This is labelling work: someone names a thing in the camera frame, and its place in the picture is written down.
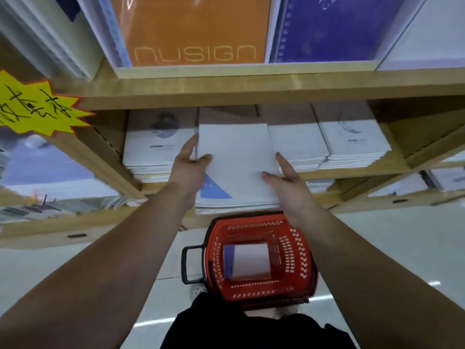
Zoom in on person's right hand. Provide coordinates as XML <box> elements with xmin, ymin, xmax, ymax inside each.
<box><xmin>261</xmin><ymin>152</ymin><xmax>322</xmax><ymax>221</ymax></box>

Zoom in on person's left hand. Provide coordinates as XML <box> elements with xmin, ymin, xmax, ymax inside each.
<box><xmin>169</xmin><ymin>134</ymin><xmax>213</xmax><ymax>208</ymax></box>

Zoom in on person's left forearm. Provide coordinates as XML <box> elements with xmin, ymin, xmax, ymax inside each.
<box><xmin>0</xmin><ymin>182</ymin><xmax>197</xmax><ymax>349</ymax></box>

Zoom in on person's right forearm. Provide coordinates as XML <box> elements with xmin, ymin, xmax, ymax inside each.
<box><xmin>291</xmin><ymin>201</ymin><xmax>465</xmax><ymax>349</ymax></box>

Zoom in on plain white notebook stack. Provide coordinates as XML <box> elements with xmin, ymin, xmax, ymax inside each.
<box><xmin>257</xmin><ymin>103</ymin><xmax>330</xmax><ymax>174</ymax></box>

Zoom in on white notebook stack, grey circle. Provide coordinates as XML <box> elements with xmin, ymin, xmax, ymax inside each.
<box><xmin>122</xmin><ymin>107</ymin><xmax>199</xmax><ymax>183</ymax></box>

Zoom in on red plastic shopping basket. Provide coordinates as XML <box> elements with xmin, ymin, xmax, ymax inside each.
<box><xmin>181</xmin><ymin>211</ymin><xmax>319</xmax><ymax>310</ymax></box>

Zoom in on white notebook with blue edge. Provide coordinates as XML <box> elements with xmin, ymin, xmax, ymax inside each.
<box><xmin>223</xmin><ymin>243</ymin><xmax>272</xmax><ymax>282</ymax></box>

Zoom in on wooden display shelf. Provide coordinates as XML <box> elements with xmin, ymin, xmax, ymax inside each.
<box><xmin>0</xmin><ymin>31</ymin><xmax>465</xmax><ymax>249</ymax></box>

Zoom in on white notebook stack, arc print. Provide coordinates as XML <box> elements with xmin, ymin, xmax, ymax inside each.
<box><xmin>312</xmin><ymin>101</ymin><xmax>392</xmax><ymax>170</ymax></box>

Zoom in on orange notebook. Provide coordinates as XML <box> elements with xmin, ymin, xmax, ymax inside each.
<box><xmin>108</xmin><ymin>0</ymin><xmax>273</xmax><ymax>68</ymax></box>

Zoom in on person's white shoe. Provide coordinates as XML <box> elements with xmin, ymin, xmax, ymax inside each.
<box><xmin>189</xmin><ymin>285</ymin><xmax>210</xmax><ymax>306</ymax></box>

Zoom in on person's black shorts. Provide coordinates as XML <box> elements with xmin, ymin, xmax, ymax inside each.
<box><xmin>160</xmin><ymin>292</ymin><xmax>359</xmax><ymax>349</ymax></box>

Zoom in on light blue cover notebook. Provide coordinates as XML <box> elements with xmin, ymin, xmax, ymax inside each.
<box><xmin>0</xmin><ymin>134</ymin><xmax>121</xmax><ymax>201</ymax></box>

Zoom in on white notebooks on low shelf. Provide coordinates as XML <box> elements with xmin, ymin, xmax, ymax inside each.
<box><xmin>367</xmin><ymin>167</ymin><xmax>465</xmax><ymax>198</ymax></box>

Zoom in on purple spiral notebook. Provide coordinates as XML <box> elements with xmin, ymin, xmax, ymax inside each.
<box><xmin>268</xmin><ymin>0</ymin><xmax>409</xmax><ymax>64</ymax></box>

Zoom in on blue-edged white notebook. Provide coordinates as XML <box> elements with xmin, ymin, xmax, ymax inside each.
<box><xmin>74</xmin><ymin>0</ymin><xmax>132</xmax><ymax>68</ymax></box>

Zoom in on yellow starburst price sign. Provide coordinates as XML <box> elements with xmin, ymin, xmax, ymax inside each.
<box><xmin>0</xmin><ymin>70</ymin><xmax>96</xmax><ymax>138</ymax></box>

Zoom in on row of white books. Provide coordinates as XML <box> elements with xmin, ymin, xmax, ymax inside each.
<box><xmin>0</xmin><ymin>0</ymin><xmax>105</xmax><ymax>81</ymax></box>

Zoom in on white binder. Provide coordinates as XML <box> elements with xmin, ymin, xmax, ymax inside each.
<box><xmin>375</xmin><ymin>0</ymin><xmax>465</xmax><ymax>71</ymax></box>

